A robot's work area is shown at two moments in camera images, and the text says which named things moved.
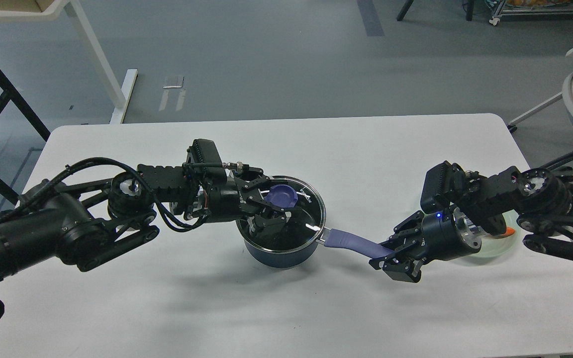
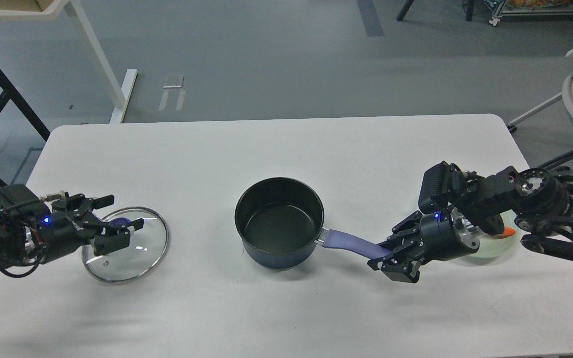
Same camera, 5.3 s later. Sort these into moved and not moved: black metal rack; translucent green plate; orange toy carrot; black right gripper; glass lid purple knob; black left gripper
Moved: black left gripper; glass lid purple knob
Not moved: black right gripper; translucent green plate; black metal rack; orange toy carrot
